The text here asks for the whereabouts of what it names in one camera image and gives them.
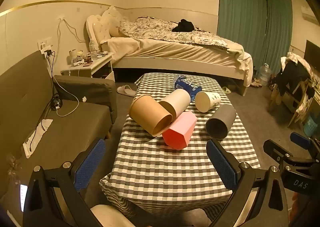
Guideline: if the dark grey sofa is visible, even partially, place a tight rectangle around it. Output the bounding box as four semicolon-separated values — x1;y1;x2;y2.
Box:
0;50;118;219

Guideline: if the white paper sheet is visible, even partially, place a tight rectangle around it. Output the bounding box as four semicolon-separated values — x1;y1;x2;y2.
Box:
23;118;54;152

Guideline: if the white wall power strip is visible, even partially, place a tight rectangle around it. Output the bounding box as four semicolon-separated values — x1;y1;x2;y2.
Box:
37;38;54;57

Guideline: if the beige paper cup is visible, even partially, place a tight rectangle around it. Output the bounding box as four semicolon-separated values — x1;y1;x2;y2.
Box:
159;89;192;121

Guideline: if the white bed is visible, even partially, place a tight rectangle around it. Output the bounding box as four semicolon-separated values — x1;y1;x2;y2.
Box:
86;14;254;97

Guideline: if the checkered tablecloth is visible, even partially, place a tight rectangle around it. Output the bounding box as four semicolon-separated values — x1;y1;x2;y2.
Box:
99;72;261;218

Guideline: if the black cable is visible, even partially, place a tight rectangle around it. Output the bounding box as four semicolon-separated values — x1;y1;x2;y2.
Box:
46;52;62;111

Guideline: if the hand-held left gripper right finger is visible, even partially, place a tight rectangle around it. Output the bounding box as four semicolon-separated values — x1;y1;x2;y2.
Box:
206;139;291;227

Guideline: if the white charging cable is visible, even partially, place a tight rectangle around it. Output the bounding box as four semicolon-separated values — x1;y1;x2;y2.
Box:
53;77;80;118

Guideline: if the dark jacket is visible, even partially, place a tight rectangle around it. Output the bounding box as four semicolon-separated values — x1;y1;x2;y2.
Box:
274;60;312;96

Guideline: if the white pillow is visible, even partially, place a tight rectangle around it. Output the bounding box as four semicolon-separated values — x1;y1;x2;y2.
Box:
101;6;130;37

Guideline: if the large clear water jug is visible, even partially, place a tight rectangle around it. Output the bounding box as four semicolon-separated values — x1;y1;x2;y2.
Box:
257;63;272;87

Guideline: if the large brown paper cup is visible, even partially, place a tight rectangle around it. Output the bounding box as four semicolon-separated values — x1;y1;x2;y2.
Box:
129;94;173;138

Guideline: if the white wall cable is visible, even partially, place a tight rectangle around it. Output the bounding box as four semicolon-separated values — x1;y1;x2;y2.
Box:
57;17;87;54

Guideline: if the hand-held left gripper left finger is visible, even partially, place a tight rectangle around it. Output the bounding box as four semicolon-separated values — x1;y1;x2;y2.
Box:
22;138;107;227

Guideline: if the clear plastic bottle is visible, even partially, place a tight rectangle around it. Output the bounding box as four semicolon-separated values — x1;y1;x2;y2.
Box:
89;39;99;54

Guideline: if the floral blanket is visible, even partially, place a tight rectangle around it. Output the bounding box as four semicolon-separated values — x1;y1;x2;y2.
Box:
118;16;229;48

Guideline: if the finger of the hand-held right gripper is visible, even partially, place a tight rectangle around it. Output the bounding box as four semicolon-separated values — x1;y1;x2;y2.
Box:
263;139;299;169
290;132;320;153

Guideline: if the white air conditioner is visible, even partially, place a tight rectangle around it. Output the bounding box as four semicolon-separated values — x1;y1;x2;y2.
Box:
301;4;318;22

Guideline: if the teal plastic basket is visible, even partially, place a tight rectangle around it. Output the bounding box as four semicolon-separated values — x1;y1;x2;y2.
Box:
303;113;320;138

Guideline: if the white printed paper cup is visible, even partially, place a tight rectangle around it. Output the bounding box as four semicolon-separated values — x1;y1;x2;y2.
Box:
195;91;222;113

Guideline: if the white nightstand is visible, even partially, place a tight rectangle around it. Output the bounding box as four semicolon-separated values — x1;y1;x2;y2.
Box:
60;52;116;83

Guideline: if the black clothing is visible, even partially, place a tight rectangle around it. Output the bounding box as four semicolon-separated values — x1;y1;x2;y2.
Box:
172;19;195;32

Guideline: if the green curtain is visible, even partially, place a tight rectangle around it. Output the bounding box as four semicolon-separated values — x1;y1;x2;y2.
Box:
217;0;293;76

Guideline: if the black television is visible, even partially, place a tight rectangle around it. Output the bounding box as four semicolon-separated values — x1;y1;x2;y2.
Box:
303;40;320;71

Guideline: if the wooden chair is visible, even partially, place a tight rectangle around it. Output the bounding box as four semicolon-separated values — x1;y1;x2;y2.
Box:
268;52;317;128

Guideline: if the pink hexagonal cup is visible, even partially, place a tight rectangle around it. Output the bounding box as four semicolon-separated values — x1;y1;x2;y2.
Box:
162;111;198;152

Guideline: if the grey cup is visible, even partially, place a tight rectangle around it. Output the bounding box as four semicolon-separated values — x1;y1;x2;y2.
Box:
205;104;237;140

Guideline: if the lit smartphone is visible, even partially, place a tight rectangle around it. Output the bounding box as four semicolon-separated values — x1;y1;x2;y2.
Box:
19;184;29;213

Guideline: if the blue label water bottle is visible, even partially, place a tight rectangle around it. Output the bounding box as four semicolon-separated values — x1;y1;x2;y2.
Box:
172;74;203;103

